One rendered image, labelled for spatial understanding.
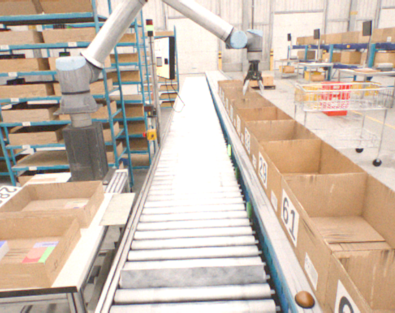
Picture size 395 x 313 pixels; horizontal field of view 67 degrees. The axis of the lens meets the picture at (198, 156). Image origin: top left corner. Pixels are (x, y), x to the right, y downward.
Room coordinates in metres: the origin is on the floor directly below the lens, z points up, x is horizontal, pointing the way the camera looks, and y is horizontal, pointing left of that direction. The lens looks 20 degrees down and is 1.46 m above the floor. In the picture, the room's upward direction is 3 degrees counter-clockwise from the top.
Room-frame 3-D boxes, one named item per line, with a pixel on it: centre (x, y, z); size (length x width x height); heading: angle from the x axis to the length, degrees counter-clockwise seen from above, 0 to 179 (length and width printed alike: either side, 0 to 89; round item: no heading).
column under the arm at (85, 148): (1.67, 0.65, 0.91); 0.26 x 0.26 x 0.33; 2
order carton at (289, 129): (1.49, -0.42, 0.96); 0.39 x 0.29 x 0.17; 0
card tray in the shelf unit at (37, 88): (2.64, 1.42, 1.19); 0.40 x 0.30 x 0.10; 89
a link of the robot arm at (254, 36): (1.86, -0.36, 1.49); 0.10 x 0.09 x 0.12; 91
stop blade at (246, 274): (0.77, 0.04, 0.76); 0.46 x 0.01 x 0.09; 90
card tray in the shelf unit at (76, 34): (2.62, 0.94, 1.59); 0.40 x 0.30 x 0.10; 90
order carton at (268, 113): (1.88, -0.43, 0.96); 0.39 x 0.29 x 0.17; 0
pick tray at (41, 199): (1.25, 0.68, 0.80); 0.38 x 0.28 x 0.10; 91
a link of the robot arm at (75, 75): (1.68, 0.65, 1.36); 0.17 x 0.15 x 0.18; 1
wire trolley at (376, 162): (3.65, -1.72, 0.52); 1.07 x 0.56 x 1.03; 85
